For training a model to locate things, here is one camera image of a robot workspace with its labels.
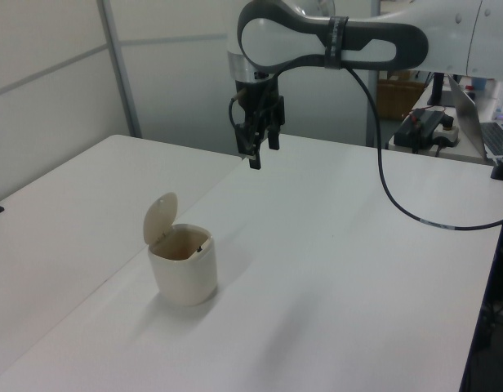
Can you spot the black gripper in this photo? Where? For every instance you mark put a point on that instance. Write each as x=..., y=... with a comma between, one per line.
x=255, y=96

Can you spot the beige trash can lid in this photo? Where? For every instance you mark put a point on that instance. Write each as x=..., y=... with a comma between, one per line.
x=159, y=218

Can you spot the small white trash can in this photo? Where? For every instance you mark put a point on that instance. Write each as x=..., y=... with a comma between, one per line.
x=186, y=281

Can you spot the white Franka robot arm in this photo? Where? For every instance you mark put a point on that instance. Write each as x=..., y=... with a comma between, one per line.
x=276, y=36

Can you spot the brown cardboard box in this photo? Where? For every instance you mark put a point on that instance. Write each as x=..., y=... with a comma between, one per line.
x=398, y=100

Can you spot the black power supply box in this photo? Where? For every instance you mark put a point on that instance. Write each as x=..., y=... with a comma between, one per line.
x=419, y=126

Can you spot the black monitor stand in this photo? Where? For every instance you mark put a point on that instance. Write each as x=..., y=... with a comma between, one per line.
x=436, y=87

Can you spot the white power strip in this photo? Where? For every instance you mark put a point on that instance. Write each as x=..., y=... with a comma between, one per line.
x=449, y=132

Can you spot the silver laptop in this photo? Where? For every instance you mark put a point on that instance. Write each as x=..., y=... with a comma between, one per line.
x=466, y=114

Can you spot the grey partition post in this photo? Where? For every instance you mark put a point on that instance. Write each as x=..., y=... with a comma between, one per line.
x=121, y=73

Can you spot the black side frame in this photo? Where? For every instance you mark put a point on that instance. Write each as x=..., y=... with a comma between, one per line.
x=496, y=286

